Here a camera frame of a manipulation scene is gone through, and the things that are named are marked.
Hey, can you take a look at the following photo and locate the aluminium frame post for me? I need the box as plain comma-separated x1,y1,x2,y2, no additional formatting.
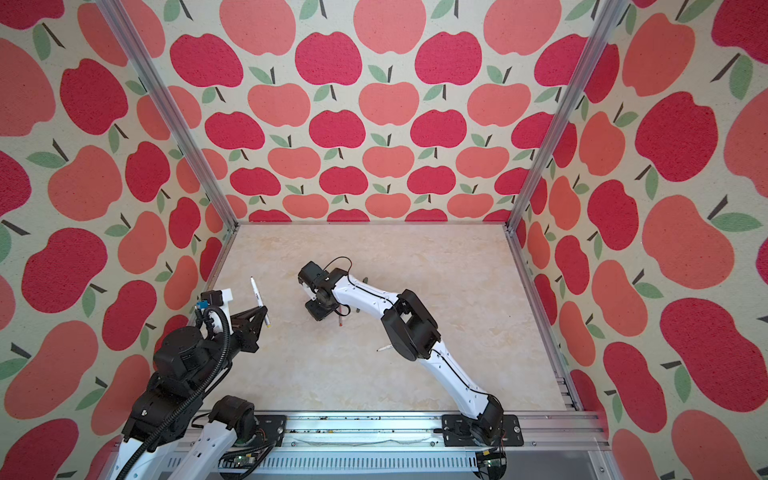
504,0,629,238
96,1,239,233

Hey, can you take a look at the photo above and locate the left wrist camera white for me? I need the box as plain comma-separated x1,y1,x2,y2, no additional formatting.
193,288,233,332

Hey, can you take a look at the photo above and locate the aluminium frame rail front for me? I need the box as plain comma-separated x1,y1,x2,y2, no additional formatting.
98,410,622,480

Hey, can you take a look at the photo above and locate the left aluminium frame post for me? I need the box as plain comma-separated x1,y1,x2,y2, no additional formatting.
96,1,239,233

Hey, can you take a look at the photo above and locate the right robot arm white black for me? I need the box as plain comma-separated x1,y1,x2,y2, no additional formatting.
298,261,504,447

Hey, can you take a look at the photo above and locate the right aluminium frame post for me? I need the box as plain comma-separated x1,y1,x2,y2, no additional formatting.
504,0,629,238

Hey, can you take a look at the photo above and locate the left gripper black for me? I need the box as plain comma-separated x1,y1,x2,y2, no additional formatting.
189,303,269,394

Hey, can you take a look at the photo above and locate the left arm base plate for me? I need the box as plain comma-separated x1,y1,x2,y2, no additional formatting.
202,413,288,449

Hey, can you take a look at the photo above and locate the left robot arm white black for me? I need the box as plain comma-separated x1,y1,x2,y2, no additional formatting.
109,306,274,479

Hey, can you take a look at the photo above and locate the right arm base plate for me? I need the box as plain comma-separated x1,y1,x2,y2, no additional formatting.
440,414,525,447

